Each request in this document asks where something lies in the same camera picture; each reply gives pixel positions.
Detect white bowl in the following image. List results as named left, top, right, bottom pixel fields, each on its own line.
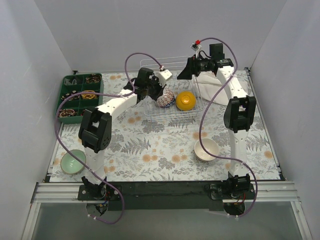
left=194, top=138, right=220, bottom=163

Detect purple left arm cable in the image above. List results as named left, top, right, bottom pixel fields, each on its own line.
left=54, top=52, right=165, bottom=225

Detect green compartment organizer tray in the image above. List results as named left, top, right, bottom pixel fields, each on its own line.
left=57, top=73, right=104, bottom=125

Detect light green flower bowl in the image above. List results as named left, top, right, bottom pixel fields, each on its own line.
left=60, top=149, right=86, bottom=175

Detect floral patterned table mat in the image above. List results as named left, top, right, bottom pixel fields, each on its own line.
left=49, top=73, right=281, bottom=183

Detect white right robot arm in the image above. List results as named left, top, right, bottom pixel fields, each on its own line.
left=177, top=41, right=257, bottom=199

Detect blue triangle patterned bowl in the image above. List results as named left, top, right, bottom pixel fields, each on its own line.
left=156, top=88, right=175, bottom=108

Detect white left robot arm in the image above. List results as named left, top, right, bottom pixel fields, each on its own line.
left=78, top=67, right=169, bottom=200

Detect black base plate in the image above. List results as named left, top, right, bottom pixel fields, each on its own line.
left=77, top=180, right=256, bottom=211

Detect yellow bowl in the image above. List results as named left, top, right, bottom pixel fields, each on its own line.
left=175, top=91, right=196, bottom=111

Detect aluminium frame rail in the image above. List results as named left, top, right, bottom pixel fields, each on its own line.
left=22, top=181, right=313, bottom=240

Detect white wire dish rack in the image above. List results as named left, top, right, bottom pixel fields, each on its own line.
left=143, top=56, right=204, bottom=123

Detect white folded cloth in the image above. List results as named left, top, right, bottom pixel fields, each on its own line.
left=196, top=72, right=229, bottom=106

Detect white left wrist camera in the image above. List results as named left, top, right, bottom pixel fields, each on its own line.
left=157, top=69, right=173, bottom=87

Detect yellow rubber bands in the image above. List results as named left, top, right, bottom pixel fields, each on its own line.
left=81, top=90, right=97, bottom=100

